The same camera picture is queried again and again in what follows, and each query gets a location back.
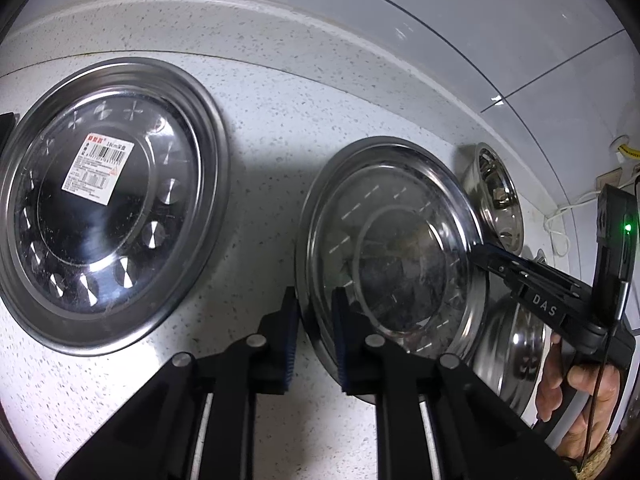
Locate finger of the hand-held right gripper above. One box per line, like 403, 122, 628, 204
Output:
471, 243, 597, 302
486, 266, 594, 334

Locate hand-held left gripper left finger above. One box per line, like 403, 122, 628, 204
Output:
55, 286, 301, 480

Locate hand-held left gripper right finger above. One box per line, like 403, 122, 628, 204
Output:
331, 286, 577, 480

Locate small steel bowl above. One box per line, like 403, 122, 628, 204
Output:
460, 142, 525, 256
470, 290, 548, 418

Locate plain steel plate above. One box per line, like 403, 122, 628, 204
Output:
295, 136, 491, 393

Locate steel plate with white label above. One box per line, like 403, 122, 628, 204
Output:
0, 57, 231, 356

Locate person's right hand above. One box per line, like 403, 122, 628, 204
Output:
536, 334, 622, 457

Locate white power cable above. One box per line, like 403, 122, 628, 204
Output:
545, 187, 608, 258

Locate beige wall socket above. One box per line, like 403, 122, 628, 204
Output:
596, 169, 627, 192

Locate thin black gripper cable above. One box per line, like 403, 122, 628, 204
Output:
580, 240, 632, 473

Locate braided tan cord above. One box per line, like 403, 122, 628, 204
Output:
562, 430, 616, 477

